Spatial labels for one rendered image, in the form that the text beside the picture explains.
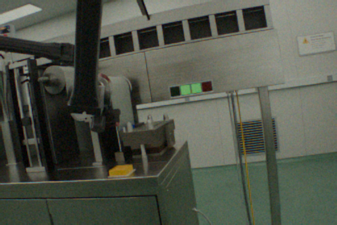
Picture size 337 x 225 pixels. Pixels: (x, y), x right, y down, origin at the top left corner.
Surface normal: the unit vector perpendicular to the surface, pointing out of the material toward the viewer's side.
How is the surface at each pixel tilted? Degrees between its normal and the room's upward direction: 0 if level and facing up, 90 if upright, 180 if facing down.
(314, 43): 90
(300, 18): 90
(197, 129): 90
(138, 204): 90
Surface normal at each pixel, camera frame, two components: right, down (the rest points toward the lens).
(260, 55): -0.22, 0.08
